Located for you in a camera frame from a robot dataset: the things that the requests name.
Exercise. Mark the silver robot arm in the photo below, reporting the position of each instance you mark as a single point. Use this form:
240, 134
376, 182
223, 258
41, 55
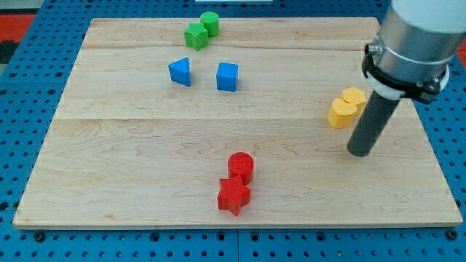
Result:
409, 56

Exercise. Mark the blue cube block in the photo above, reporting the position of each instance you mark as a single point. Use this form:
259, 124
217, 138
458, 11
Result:
227, 77

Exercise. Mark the blue triangle block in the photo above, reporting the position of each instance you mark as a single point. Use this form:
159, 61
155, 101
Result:
180, 72

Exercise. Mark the red cylinder block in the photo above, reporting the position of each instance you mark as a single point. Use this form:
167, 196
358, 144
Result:
241, 164

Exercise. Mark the red star block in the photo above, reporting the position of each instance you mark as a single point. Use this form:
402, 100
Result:
233, 195

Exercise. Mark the wooden board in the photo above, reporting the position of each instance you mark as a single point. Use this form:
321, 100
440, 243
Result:
128, 148

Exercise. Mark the green star block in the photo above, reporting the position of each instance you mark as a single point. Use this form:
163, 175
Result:
196, 36

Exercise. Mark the yellow heart block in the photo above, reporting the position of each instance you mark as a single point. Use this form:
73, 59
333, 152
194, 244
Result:
341, 114

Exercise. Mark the green cylinder block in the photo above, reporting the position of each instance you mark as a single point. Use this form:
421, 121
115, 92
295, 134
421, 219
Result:
211, 23

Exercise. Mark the yellow hexagon block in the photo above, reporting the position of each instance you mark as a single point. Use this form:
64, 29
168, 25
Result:
355, 96

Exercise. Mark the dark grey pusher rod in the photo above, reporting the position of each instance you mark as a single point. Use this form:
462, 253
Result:
370, 125

